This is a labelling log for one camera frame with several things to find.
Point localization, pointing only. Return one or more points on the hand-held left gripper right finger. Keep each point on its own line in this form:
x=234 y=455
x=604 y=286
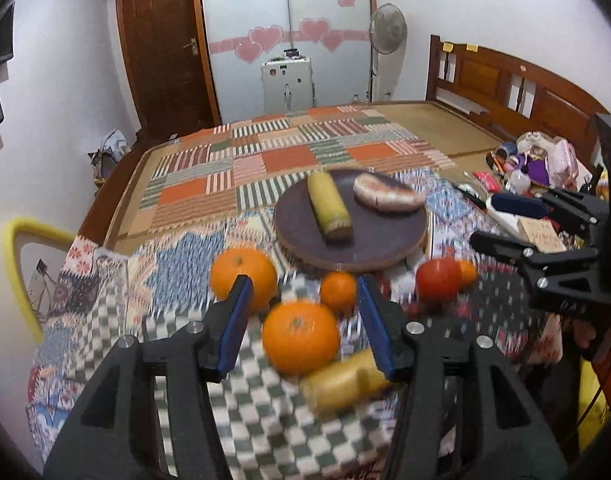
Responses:
x=373 y=324

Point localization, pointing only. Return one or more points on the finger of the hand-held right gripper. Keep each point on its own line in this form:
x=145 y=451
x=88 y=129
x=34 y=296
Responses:
x=515 y=207
x=505 y=248

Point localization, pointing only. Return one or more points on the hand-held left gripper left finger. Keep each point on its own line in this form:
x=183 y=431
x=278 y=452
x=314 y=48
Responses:
x=237 y=321

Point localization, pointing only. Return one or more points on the large orange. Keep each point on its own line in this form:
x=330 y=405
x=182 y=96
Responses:
x=300 y=338
x=238 y=274

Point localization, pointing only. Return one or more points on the dark round wooden plate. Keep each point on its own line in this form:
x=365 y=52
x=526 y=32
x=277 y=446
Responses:
x=370 y=240

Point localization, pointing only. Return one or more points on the small white bottle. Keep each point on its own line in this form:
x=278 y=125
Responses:
x=518 y=181

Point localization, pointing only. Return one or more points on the tan wooden box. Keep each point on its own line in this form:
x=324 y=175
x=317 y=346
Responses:
x=541 y=235

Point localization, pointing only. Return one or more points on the red packet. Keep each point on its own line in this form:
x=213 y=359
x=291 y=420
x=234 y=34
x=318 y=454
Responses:
x=485 y=180

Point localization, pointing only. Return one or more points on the purple cloth item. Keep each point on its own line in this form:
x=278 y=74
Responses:
x=538 y=170

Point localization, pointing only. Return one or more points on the small tangerine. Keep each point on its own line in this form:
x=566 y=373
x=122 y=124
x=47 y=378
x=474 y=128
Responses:
x=338 y=290
x=468 y=273

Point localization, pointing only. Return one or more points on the pink pouch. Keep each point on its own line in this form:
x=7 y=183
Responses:
x=563 y=164

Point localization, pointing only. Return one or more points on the red tomato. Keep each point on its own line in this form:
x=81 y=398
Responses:
x=437 y=279

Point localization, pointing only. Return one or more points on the blue patterned patchwork quilt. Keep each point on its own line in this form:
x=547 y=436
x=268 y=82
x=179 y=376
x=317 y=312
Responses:
x=165 y=280

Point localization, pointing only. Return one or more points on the woven bed mat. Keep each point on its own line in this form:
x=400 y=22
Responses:
x=445 y=125

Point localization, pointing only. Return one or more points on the wooden bed headboard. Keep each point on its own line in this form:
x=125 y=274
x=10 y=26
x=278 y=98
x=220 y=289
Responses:
x=490 y=80

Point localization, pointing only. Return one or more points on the orange striped patchwork blanket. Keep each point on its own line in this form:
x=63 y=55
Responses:
x=265 y=160

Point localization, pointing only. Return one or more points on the grey bag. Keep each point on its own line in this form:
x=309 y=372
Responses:
x=110 y=152

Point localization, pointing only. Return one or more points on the white standing fan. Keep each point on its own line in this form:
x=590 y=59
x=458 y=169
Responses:
x=387 y=27

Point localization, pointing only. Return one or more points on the white appliance by door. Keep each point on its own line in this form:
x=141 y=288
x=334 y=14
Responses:
x=287 y=85

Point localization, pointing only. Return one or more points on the brown wooden door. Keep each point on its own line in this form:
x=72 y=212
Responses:
x=160 y=50

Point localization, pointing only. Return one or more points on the pink heart stickers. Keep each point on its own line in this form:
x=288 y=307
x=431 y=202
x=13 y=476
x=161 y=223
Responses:
x=265 y=37

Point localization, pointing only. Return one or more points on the frosted glass sliding door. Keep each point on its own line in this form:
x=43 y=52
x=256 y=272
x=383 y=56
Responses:
x=245 y=5

